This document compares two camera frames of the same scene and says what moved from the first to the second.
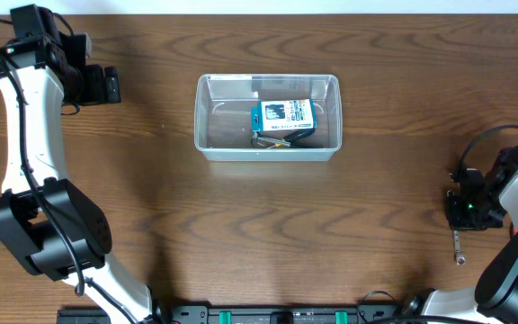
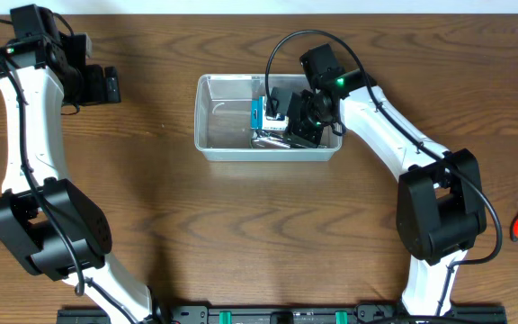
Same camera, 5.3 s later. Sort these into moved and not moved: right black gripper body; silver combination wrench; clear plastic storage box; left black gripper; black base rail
Moved: silver combination wrench; right black gripper body
Not moved: clear plastic storage box; left black gripper; black base rail
